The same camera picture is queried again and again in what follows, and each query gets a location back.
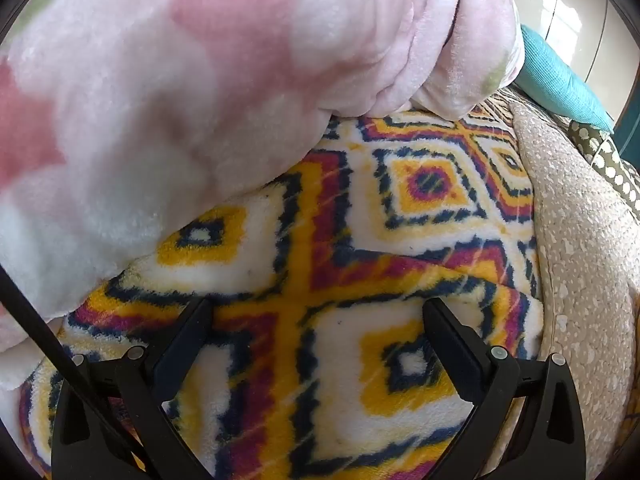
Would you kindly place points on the teal pillow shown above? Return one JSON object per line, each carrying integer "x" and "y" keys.
{"x": 555, "y": 75}

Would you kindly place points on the beige quilted bedspread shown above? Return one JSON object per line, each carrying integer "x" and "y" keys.
{"x": 580, "y": 240}

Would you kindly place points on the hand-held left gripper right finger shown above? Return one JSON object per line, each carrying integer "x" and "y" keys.
{"x": 452, "y": 350}

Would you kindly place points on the olive white-dotted pillow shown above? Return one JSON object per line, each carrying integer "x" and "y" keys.
{"x": 612, "y": 170}

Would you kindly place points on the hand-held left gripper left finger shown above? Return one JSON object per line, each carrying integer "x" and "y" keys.
{"x": 182, "y": 347}

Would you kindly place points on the pink floral comforter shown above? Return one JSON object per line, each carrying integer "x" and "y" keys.
{"x": 200, "y": 90}

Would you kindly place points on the colourful diamond pattern fleece blanket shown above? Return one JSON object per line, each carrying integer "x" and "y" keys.
{"x": 380, "y": 240}

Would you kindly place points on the white glossy wardrobe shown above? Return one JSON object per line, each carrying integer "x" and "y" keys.
{"x": 565, "y": 5}

